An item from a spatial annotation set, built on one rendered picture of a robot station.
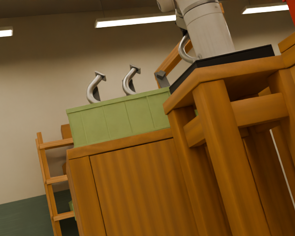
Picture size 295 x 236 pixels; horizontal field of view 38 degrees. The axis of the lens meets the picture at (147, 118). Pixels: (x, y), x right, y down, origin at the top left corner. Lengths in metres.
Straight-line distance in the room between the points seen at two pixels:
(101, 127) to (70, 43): 6.97
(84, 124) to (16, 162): 6.17
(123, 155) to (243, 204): 0.54
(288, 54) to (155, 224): 0.78
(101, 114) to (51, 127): 6.32
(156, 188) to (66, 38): 7.22
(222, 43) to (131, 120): 0.49
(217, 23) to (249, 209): 0.56
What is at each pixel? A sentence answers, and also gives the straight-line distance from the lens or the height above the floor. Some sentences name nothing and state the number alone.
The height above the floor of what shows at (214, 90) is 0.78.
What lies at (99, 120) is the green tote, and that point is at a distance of 1.63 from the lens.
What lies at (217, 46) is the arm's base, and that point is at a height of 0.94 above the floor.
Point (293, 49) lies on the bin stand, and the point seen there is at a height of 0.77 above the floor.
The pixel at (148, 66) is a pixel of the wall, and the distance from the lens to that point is 8.72.
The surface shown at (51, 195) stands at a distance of 7.11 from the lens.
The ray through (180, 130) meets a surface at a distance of 1.35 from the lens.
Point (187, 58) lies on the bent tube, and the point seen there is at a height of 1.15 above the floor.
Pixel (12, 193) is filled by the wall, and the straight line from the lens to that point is 7.69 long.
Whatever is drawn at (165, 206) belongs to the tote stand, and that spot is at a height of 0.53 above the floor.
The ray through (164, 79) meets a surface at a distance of 2.02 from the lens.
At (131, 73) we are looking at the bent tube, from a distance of 2.00.
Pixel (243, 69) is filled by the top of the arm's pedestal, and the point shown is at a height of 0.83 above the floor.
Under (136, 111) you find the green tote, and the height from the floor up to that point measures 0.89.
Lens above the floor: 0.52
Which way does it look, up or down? 12 degrees up
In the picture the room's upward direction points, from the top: 14 degrees counter-clockwise
